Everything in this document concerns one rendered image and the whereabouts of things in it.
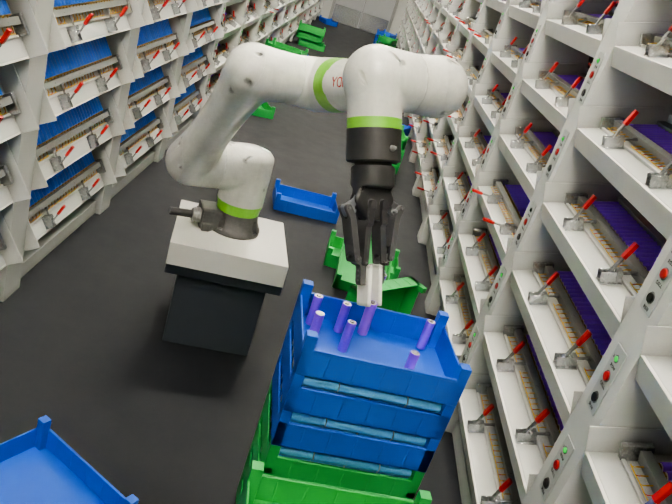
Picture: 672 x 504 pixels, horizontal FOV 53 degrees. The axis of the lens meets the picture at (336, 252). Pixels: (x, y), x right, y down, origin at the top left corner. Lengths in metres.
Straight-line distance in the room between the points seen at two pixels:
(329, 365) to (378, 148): 0.37
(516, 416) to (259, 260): 0.76
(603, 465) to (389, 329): 0.47
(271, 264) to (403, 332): 0.55
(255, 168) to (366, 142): 0.77
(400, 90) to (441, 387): 0.51
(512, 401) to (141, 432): 0.87
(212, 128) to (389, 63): 0.63
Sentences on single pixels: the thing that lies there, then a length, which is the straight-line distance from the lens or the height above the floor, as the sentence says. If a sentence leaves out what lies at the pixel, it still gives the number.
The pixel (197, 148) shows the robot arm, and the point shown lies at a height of 0.60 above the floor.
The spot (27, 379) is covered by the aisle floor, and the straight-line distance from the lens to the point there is 1.84.
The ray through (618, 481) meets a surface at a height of 0.55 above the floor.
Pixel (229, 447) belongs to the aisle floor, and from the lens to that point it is 1.73.
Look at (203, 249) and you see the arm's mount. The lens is 1.80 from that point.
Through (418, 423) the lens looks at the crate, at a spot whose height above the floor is 0.43.
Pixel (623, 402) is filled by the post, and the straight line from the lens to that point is 1.18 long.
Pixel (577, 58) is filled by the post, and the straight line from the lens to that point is 2.41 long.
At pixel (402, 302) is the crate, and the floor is 0.10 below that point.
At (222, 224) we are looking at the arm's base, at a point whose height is 0.36.
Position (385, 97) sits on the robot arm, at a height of 0.95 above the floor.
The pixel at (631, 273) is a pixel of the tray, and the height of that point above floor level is 0.77.
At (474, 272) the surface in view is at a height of 0.35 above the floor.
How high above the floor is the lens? 1.14
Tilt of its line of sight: 24 degrees down
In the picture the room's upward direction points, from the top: 18 degrees clockwise
